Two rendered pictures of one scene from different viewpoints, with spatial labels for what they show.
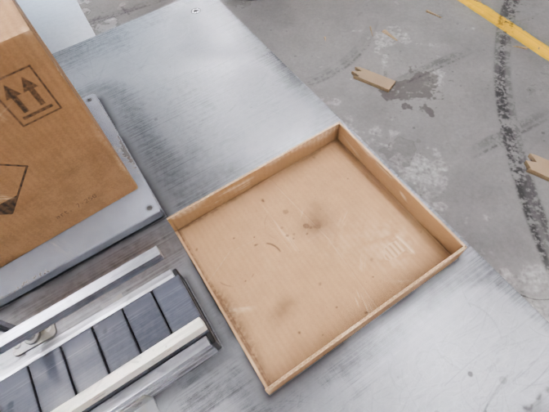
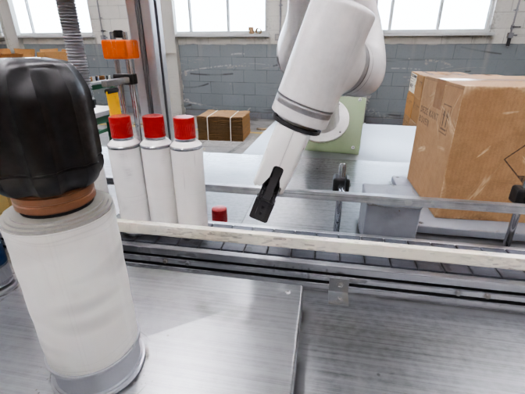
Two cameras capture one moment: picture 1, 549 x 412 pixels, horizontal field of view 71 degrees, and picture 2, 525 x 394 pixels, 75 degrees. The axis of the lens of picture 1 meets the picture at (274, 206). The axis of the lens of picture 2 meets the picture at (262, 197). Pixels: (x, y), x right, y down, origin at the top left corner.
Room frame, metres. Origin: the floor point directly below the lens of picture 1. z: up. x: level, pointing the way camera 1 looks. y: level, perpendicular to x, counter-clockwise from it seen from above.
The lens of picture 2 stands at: (-0.55, 0.37, 1.19)
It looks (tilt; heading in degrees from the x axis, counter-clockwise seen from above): 24 degrees down; 37
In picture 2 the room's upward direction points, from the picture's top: straight up
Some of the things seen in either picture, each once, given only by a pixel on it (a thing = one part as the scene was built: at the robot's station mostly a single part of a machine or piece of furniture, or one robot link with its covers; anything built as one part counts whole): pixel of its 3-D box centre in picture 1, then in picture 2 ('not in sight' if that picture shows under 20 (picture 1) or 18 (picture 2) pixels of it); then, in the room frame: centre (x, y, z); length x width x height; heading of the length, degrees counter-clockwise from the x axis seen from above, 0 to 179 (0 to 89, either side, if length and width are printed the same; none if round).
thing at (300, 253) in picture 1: (309, 238); not in sight; (0.22, -0.04, 0.85); 0.30 x 0.26 x 0.04; 117
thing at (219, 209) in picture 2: not in sight; (219, 214); (-0.06, 0.84, 0.85); 0.03 x 0.03 x 0.03
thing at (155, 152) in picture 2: not in sight; (160, 176); (-0.21, 0.83, 0.98); 0.05 x 0.05 x 0.20
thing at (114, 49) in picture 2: not in sight; (123, 131); (-0.21, 0.93, 1.05); 0.10 x 0.04 x 0.33; 27
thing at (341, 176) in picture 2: not in sight; (339, 209); (-0.01, 0.59, 0.91); 0.07 x 0.03 x 0.16; 27
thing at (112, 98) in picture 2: not in sight; (114, 106); (-0.23, 0.90, 1.09); 0.03 x 0.01 x 0.06; 27
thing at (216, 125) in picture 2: not in sight; (224, 124); (3.00, 3.68, 0.16); 0.65 x 0.54 x 0.32; 118
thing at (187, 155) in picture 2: not in sight; (189, 177); (-0.19, 0.79, 0.98); 0.05 x 0.05 x 0.20
